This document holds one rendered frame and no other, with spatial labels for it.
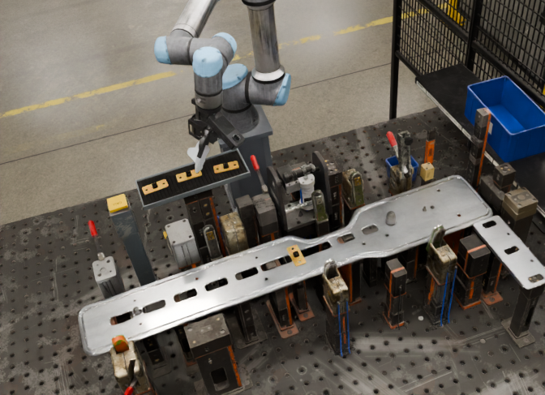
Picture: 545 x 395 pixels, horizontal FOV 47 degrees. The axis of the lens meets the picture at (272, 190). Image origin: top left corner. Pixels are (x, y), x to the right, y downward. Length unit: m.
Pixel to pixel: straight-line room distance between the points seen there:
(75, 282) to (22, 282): 0.22
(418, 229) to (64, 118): 3.10
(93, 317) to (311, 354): 0.73
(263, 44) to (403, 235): 0.78
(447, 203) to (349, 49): 2.73
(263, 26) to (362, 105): 2.22
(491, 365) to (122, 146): 2.81
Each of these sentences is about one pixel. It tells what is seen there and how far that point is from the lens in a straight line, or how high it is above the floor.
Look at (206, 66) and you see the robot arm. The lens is 1.65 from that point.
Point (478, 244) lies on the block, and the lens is 2.14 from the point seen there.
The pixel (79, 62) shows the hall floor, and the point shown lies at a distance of 5.22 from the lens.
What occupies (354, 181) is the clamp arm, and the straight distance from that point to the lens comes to 2.16.
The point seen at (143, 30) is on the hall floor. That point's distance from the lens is 5.43.
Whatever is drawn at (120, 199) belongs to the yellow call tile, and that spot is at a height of 1.16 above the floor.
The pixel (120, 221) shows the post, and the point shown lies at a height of 1.11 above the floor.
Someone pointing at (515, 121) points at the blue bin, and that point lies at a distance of 2.54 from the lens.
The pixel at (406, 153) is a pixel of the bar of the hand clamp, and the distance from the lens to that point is 2.20.
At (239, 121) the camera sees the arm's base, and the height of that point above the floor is 1.15.
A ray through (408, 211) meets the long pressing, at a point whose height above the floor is 1.00.
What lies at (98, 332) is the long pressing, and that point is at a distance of 2.04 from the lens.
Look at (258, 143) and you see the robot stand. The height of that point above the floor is 1.05.
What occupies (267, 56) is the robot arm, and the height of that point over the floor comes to 1.42.
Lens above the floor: 2.60
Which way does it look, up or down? 45 degrees down
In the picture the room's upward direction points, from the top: 8 degrees counter-clockwise
